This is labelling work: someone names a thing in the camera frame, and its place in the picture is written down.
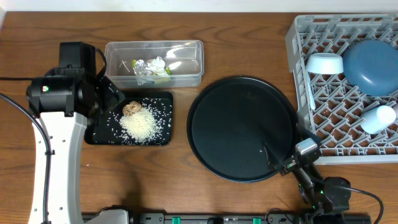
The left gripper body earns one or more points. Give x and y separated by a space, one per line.
109 96

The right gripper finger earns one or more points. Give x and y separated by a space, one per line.
274 154
305 134

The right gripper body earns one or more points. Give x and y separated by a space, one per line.
286 165

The brown mushroom food scrap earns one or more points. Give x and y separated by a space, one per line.
131 108

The yellow snack wrapper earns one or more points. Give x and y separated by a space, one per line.
145 77

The white rice pile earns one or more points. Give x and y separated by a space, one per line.
140 124

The white tissue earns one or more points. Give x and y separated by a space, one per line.
157 66

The light blue cup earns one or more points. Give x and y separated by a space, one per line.
378 119

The light blue bowl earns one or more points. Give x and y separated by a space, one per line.
325 63

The blue plate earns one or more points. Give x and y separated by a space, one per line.
371 65

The light blue plastic knife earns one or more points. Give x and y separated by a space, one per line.
312 101

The pink cup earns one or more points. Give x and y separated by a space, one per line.
395 108

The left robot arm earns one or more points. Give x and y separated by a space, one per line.
61 106

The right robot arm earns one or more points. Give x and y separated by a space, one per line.
329 197

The grey dishwasher rack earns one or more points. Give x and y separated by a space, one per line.
337 118

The black rectangular tray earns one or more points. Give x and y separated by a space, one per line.
164 105

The black round tray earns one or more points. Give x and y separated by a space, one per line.
231 118

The clear plastic bin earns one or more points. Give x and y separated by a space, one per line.
185 59

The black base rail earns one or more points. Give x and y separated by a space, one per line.
124 217

